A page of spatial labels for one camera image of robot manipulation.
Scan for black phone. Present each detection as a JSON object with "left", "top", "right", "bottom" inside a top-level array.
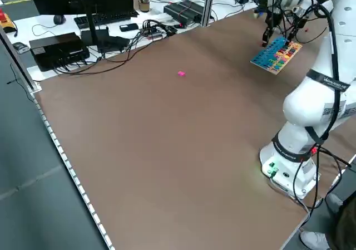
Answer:
[{"left": 119, "top": 23, "right": 139, "bottom": 33}]

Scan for red emergency stop button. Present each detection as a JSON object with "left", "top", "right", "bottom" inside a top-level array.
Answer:
[{"left": 0, "top": 8, "right": 16, "bottom": 34}]

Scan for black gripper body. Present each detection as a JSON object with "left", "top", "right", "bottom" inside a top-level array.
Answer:
[{"left": 263, "top": 9, "right": 280, "bottom": 32}]

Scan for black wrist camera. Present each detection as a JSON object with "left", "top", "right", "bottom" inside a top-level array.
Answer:
[{"left": 289, "top": 7, "right": 307, "bottom": 30}]

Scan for usb hub with plugs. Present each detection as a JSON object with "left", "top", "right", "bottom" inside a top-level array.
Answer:
[{"left": 142, "top": 19, "right": 179, "bottom": 41}]

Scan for small grey device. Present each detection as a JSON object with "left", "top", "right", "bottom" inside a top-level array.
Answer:
[{"left": 13, "top": 41, "right": 30, "bottom": 54}]

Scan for aluminium frame post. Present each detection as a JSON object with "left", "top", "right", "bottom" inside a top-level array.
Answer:
[
  {"left": 200, "top": 0, "right": 215, "bottom": 27},
  {"left": 0, "top": 27, "right": 42, "bottom": 92}
]

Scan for clear cup with brown drink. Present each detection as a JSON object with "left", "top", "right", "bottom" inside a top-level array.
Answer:
[{"left": 137, "top": 0, "right": 152, "bottom": 13}]

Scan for black box device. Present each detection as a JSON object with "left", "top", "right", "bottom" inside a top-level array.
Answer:
[{"left": 28, "top": 32, "right": 91, "bottom": 72}]

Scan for black monitor stand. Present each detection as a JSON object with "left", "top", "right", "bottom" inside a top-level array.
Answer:
[{"left": 80, "top": 0, "right": 131, "bottom": 53}]

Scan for colourful wooden toy board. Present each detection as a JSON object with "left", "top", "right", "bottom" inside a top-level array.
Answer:
[{"left": 250, "top": 36, "right": 303, "bottom": 75}]

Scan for black keyboard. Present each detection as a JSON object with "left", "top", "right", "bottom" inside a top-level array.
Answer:
[{"left": 73, "top": 9, "right": 139, "bottom": 30}]

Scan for person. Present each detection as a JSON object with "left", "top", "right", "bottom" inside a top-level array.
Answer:
[{"left": 299, "top": 193, "right": 356, "bottom": 250}]

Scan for black finned power supply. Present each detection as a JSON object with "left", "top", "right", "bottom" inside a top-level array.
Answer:
[
  {"left": 177, "top": 0, "right": 206, "bottom": 23},
  {"left": 163, "top": 2, "right": 197, "bottom": 28}
]

